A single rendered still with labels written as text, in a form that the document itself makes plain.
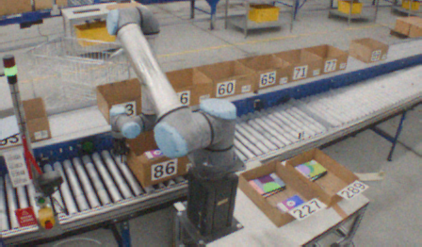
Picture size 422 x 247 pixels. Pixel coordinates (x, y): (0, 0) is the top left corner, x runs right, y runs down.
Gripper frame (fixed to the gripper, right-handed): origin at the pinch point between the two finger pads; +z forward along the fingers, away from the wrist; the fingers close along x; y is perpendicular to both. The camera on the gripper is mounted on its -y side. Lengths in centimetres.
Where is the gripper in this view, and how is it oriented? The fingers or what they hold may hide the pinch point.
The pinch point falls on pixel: (121, 161)
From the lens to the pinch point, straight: 220.3
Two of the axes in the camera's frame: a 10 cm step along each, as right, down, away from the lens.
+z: 0.0, 8.8, 4.7
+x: 9.0, -2.0, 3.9
